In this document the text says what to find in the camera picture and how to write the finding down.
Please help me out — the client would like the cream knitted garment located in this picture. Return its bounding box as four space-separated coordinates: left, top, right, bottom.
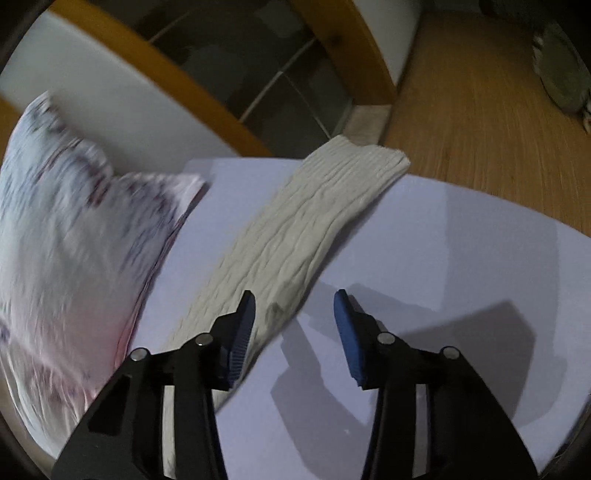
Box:
158 134 411 478

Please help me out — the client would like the white floral pillow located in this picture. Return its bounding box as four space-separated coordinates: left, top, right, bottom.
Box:
1 94 204 457

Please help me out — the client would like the green round object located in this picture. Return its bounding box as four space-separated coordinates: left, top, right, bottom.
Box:
532 23 590 134

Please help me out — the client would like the wooden bed frame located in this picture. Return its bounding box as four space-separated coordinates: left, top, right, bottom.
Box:
1 1 397 157

